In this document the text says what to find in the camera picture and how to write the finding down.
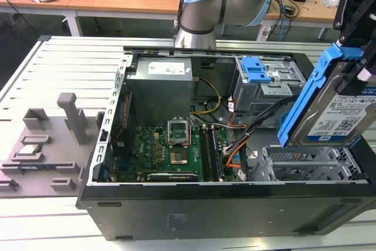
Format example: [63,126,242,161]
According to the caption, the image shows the locking lever wire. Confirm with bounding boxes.
[187,118,195,148]

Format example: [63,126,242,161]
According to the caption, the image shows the hard disk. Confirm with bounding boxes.
[277,42,376,149]

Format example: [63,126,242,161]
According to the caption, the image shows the black wire bundle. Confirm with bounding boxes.
[225,98,298,158]

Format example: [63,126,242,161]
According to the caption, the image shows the white power strip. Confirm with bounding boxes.
[258,26,271,42]

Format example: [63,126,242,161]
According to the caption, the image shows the metal socket cover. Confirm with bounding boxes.
[166,119,189,148]

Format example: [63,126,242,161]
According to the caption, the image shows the thin red wire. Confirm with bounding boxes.
[112,91,133,143]

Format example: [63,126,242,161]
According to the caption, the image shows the metal drive cage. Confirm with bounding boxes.
[234,55,308,117]

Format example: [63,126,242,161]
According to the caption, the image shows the yellow black power wires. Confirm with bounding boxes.
[190,76,224,116]

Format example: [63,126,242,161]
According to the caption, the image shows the green motherboard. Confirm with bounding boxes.
[111,124,240,183]

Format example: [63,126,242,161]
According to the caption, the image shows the gray power supply unit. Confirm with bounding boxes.
[126,58,194,111]

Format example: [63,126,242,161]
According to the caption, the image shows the black PC case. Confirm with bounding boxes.
[76,45,376,242]

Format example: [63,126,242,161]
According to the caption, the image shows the dark RAM stick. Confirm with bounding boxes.
[18,165,50,173]

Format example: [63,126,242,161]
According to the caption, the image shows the blue drive latch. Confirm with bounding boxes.
[242,56,271,85]

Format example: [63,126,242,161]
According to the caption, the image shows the gray metal disk bay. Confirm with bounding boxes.
[251,144,362,183]

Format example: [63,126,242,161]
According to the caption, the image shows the silver CPU with green edge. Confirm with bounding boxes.
[16,144,45,158]

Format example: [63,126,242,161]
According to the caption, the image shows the blue cable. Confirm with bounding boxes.
[279,3,291,42]

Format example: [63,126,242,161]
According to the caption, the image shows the gray parts rack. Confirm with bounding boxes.
[0,92,106,196]

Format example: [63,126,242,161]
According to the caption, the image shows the black RAM slot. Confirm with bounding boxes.
[200,126,213,183]

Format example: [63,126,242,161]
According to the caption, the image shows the orange red wires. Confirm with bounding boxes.
[222,135,251,170]

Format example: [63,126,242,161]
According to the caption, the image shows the wooden desk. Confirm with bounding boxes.
[0,0,376,42]

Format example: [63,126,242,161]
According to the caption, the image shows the black installed RAM stick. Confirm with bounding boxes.
[210,127,226,182]

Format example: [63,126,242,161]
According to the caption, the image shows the black graphics card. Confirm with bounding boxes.
[135,171,201,183]

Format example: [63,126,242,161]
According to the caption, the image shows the CPU socket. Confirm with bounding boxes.
[169,148,190,166]

